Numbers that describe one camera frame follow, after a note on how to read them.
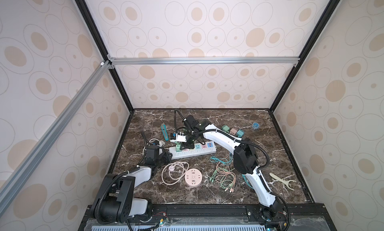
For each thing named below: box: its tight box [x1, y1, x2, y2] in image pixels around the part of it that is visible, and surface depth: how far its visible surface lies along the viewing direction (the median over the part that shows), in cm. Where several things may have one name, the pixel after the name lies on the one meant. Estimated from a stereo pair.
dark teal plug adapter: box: [237, 129, 244, 138], surface depth 105 cm
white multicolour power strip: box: [169, 141, 217, 160], surface depth 95 cm
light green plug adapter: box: [176, 144, 183, 152], surface depth 89 cm
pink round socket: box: [184, 168, 203, 188], surface depth 85 cm
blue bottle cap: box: [252, 122, 260, 129], surface depth 111 cm
